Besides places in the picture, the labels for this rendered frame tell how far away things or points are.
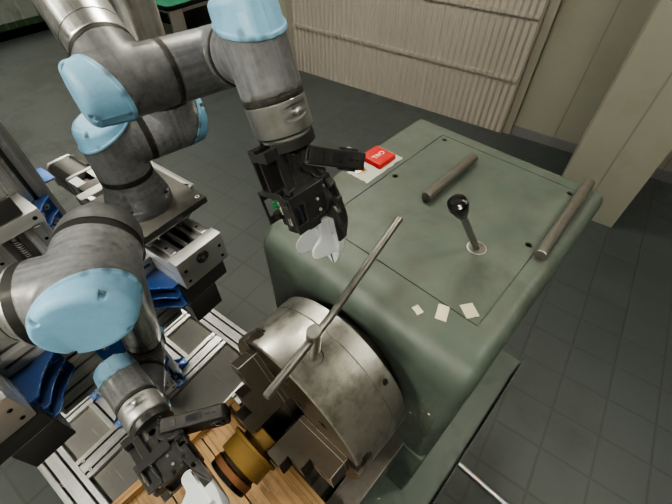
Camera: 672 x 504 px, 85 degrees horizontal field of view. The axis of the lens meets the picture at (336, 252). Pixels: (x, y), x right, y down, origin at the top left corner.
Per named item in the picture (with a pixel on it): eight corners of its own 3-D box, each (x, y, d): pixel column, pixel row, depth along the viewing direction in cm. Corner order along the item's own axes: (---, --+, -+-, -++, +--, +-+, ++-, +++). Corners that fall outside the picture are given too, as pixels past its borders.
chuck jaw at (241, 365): (290, 379, 69) (256, 330, 66) (303, 386, 65) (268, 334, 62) (242, 425, 64) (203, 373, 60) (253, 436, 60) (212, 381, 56)
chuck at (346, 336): (288, 342, 91) (282, 266, 66) (388, 439, 79) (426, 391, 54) (277, 351, 89) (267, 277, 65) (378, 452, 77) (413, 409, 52)
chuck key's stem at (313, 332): (313, 373, 58) (315, 341, 49) (302, 365, 58) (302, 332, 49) (321, 362, 59) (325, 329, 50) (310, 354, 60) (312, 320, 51)
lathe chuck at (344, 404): (277, 351, 89) (267, 277, 65) (378, 452, 77) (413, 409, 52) (248, 378, 85) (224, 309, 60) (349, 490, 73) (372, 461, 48)
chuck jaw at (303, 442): (314, 399, 64) (367, 447, 58) (319, 413, 68) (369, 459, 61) (265, 451, 59) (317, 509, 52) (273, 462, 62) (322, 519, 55)
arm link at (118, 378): (139, 362, 78) (122, 342, 71) (167, 398, 73) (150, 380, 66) (102, 389, 74) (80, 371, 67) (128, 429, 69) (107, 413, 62)
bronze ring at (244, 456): (244, 407, 62) (199, 453, 58) (282, 448, 58) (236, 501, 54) (257, 420, 69) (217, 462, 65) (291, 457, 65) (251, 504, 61)
